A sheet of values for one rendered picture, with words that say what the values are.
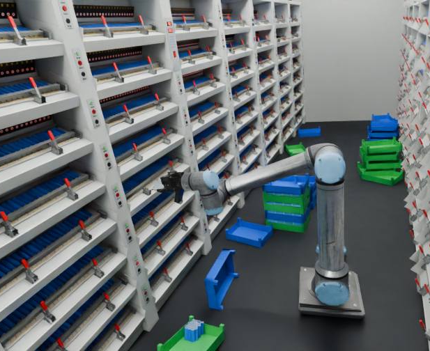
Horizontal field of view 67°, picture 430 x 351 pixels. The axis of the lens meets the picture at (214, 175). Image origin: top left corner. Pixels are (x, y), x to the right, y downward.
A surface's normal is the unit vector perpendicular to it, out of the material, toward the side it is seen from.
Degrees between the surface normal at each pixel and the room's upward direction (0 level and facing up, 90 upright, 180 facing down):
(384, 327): 0
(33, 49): 112
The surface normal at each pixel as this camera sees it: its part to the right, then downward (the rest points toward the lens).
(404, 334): -0.15, -0.91
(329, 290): -0.27, 0.46
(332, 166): -0.29, 0.25
